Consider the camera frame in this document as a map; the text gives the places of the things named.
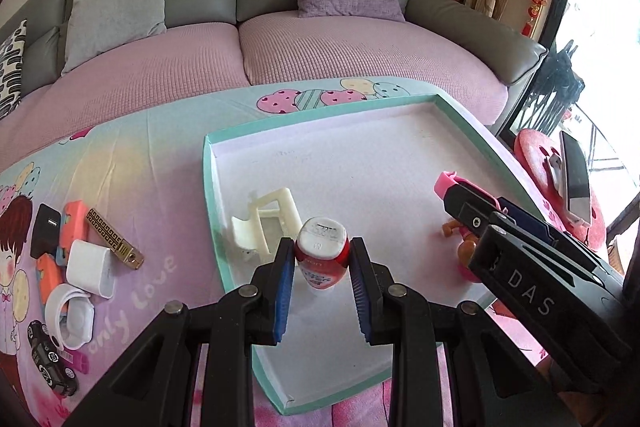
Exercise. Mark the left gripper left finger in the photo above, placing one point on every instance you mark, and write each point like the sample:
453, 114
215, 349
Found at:
152, 383

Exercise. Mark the teal shallow box tray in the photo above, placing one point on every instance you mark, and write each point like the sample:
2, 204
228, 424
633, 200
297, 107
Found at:
371, 166

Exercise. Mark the gold patterned lighter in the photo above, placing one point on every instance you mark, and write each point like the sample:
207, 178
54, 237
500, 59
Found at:
124, 251

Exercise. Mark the red plastic stool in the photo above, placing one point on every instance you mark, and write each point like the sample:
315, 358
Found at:
533, 150

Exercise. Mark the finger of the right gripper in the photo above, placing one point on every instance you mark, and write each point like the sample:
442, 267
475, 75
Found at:
474, 212
561, 246

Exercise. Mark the light grey cushion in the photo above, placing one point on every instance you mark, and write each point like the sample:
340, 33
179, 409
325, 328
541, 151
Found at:
98, 26

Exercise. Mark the white charger plug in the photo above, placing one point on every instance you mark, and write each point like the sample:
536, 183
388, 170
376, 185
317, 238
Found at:
90, 267

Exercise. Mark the black power adapter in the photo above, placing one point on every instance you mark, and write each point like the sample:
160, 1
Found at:
45, 232

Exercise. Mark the smartphone on white stand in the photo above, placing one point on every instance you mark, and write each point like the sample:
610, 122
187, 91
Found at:
570, 178

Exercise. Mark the white plastic hair claw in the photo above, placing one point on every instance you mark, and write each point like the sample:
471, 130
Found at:
270, 218

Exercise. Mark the pink sofa cover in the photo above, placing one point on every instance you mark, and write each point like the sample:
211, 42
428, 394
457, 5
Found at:
278, 47

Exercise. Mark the pink puppy toy figure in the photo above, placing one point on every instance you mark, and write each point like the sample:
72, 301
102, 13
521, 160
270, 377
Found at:
465, 249

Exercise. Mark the pink lighter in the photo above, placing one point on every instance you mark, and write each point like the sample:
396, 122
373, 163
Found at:
78, 361

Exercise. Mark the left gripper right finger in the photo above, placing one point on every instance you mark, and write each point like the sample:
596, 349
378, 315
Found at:
490, 381

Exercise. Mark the blue orange toy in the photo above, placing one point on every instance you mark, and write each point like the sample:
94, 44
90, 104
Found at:
73, 226
49, 276

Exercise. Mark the black white patterned cushion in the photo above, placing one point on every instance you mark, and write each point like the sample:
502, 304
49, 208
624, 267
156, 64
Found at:
12, 54

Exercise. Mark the red white glue bottle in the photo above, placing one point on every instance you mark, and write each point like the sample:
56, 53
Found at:
322, 252

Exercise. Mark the white clip device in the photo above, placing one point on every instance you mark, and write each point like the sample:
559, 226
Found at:
69, 315

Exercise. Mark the cartoon printed bedsheet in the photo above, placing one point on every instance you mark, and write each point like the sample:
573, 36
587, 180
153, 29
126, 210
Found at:
144, 174

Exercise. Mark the black toy express car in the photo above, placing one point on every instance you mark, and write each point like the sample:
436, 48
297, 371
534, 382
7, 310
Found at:
60, 379

